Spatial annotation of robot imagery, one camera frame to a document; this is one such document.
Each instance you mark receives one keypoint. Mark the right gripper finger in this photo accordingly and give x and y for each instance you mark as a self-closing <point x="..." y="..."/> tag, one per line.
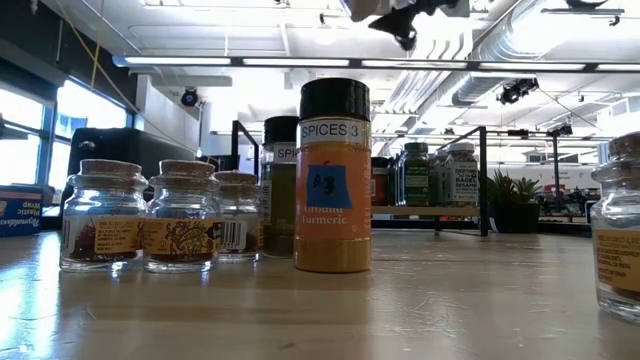
<point x="402" y="25"/>

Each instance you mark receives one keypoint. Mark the white-lid bagel seasoning jar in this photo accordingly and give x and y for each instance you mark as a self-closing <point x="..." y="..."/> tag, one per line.
<point x="461" y="180"/>

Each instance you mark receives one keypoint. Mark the black-lid ground turmeric jar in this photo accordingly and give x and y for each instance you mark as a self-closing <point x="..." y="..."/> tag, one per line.
<point x="332" y="225"/>

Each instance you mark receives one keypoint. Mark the black-lid thyme leaves jar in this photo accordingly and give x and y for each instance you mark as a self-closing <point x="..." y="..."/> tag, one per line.
<point x="280" y="200"/>

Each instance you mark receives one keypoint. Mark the black-framed wooden shelf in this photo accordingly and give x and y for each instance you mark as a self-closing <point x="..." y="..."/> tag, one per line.
<point x="425" y="211"/>

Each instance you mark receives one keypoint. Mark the long ceiling light bar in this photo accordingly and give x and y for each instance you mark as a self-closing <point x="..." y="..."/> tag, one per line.
<point x="300" y="62"/>

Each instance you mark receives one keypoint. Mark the small potted green plant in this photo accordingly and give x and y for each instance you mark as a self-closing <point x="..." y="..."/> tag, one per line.
<point x="515" y="215"/>

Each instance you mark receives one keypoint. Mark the small cork-topped glass jar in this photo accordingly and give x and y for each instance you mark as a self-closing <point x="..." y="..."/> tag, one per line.
<point x="105" y="215"/>
<point x="182" y="220"/>
<point x="240" y="220"/>
<point x="617" y="250"/>

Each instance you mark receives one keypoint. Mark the black toaster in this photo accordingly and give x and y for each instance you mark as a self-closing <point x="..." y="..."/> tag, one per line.
<point x="120" y="145"/>

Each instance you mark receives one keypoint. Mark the blue plastic wrap box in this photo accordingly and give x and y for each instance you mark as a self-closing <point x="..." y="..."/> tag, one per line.
<point x="20" y="210"/>

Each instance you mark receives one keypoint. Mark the black ceiling-mounted camera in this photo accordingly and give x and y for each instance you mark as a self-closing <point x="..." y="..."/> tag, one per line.
<point x="515" y="91"/>
<point x="189" y="97"/>

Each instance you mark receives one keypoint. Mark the black background camera stand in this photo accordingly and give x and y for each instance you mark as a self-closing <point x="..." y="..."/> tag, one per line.
<point x="556" y="165"/>

